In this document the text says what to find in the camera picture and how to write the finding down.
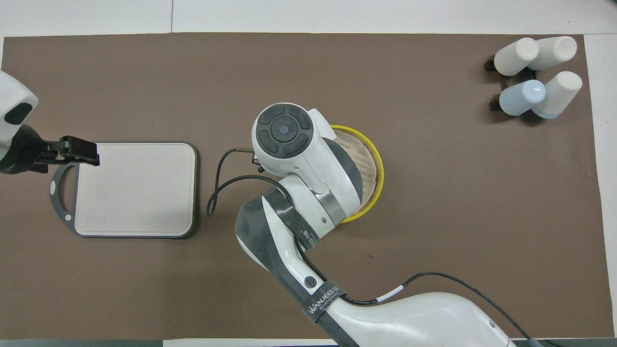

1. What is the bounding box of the grey rimmed cutting board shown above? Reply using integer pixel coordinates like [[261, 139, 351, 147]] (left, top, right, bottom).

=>
[[50, 141, 200, 240]]

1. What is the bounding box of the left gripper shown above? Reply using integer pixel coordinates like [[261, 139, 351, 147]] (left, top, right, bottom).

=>
[[0, 124, 50, 175]]

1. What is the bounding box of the black cup rack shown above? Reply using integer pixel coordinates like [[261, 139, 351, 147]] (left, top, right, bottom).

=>
[[484, 56, 538, 114]]

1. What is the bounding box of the light blue cup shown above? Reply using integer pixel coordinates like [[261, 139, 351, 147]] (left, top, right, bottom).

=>
[[498, 80, 547, 117]]

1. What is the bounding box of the black cable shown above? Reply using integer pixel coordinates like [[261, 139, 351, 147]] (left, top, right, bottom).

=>
[[205, 147, 291, 218], [337, 272, 548, 347]]

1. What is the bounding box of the yellow rimmed bamboo steamer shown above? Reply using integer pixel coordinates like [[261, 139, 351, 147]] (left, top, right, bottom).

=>
[[330, 124, 386, 224]]

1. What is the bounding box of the white cup with blue rim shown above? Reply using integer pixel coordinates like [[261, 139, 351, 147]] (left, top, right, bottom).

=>
[[531, 71, 583, 120]]

